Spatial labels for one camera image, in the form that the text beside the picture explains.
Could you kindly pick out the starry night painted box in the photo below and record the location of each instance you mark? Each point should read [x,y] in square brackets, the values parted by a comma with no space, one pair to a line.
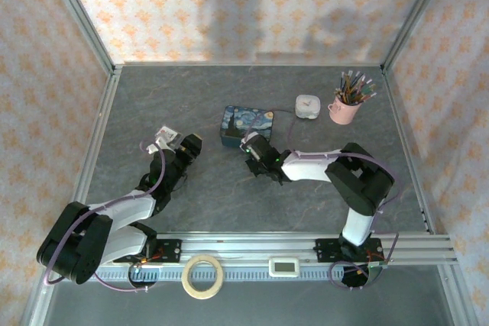
[238,121]

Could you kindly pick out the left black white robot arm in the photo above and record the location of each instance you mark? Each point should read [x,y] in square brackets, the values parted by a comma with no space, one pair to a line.
[126,207]

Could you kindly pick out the white square desk clock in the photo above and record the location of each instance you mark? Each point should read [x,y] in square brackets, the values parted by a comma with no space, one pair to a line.
[307,106]

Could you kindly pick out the pink metal cup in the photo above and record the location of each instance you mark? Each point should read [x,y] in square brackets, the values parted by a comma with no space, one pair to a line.
[344,113]

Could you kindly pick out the white digital display device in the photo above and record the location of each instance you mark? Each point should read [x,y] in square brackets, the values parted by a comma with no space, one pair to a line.
[283,266]

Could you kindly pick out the coloured pencil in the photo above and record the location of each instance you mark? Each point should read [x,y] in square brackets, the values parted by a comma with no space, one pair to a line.
[364,94]
[350,85]
[361,90]
[367,97]
[344,87]
[355,85]

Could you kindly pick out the beige masking tape roll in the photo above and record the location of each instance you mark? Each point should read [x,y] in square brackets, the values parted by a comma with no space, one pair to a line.
[185,277]

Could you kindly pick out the small green circuit board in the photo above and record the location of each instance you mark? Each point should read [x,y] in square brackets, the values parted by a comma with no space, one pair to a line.
[377,269]

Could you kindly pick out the aluminium mounting rail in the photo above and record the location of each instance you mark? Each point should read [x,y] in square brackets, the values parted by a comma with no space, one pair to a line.
[248,244]

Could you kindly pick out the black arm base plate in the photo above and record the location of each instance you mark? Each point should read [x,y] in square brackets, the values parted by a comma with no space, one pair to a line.
[324,249]
[170,249]

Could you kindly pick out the aluminium table edge rail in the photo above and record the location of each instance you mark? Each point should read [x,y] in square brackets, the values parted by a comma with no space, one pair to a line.
[95,142]
[405,142]

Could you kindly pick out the aluminium frame post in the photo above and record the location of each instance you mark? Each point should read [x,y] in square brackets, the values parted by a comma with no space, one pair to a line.
[416,13]
[82,20]

